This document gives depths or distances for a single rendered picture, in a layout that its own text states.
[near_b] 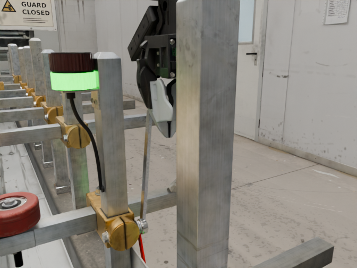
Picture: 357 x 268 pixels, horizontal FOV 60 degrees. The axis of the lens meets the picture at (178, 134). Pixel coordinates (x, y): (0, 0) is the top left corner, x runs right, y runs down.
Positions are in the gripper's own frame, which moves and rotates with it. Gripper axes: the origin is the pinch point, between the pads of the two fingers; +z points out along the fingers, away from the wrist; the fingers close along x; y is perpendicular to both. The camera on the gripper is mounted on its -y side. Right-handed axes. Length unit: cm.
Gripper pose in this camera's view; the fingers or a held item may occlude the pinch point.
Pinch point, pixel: (166, 128)
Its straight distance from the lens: 48.9
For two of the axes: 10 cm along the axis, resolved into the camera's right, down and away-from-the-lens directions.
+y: 5.1, 2.3, -8.3
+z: 0.0, 9.6, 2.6
